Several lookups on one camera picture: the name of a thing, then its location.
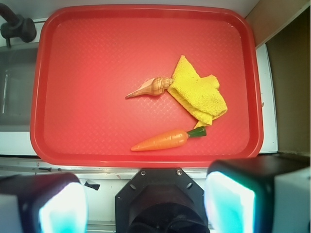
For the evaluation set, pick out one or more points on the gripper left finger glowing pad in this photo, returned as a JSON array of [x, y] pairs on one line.
[[51, 203]]

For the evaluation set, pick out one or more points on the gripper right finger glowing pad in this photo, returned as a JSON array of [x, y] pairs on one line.
[[264, 194]]

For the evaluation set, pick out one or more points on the orange toy carrot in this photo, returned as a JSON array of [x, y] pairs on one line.
[[170, 139]]

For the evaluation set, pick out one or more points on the yellow microfiber cloth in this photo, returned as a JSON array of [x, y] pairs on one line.
[[199, 96]]

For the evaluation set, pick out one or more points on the stainless steel sink basin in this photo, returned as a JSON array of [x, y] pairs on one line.
[[17, 73]]

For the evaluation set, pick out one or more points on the red plastic tray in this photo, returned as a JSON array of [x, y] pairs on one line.
[[90, 57]]

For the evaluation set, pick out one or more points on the brown spiral seashell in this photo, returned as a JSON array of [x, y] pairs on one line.
[[153, 87]]

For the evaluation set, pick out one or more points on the black octagonal mount plate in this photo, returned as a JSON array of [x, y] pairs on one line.
[[161, 200]]

